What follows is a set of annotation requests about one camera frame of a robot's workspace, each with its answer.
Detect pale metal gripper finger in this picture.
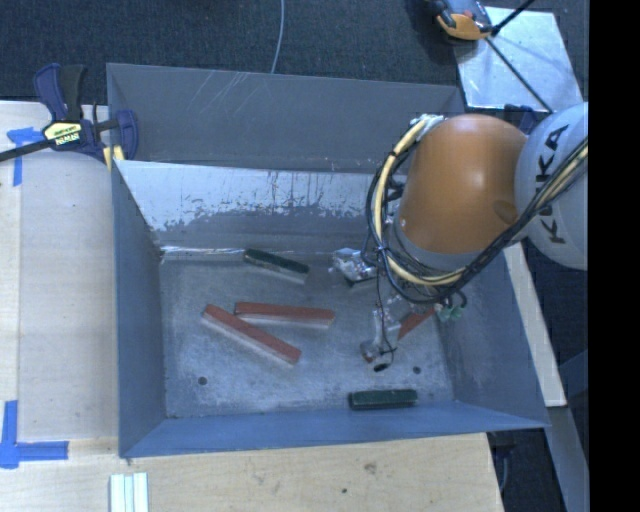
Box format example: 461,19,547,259
359,308,403,364
328,247,378,290

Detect red-brown flat block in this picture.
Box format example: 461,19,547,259
199,303,303,368
233,300,337,331
363,306,438,364

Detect dark green flat block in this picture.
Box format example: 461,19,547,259
242,247,311,287
347,388,420,412

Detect grey metal bin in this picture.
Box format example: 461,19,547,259
105,62,552,460

